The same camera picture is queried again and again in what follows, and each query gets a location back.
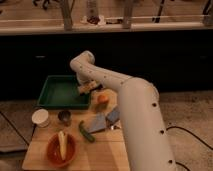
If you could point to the small metal cup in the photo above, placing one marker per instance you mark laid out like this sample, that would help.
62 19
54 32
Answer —
65 117

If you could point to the green plastic tray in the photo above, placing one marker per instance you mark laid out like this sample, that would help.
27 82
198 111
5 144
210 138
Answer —
61 92

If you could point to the blue sponge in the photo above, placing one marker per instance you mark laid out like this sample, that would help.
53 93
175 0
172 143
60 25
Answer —
113 116

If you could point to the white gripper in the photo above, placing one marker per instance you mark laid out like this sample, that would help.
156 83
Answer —
88 87

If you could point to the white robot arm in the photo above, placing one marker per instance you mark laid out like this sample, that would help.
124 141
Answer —
144 132

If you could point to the green chili pepper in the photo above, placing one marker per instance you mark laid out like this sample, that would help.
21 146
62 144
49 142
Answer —
85 133

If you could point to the grey blue cloth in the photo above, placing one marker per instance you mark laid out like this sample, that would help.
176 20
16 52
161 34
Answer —
97 124

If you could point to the orange bowl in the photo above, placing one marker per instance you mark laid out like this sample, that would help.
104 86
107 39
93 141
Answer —
53 155

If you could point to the orange fruit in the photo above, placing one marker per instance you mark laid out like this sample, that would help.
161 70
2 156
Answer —
102 99

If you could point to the metal spoon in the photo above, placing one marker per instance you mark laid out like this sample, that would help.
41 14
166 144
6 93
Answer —
114 127

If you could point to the white paper cup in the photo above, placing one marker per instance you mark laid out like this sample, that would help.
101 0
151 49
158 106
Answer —
41 117

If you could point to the wooden board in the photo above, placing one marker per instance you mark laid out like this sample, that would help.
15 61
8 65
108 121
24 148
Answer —
107 153

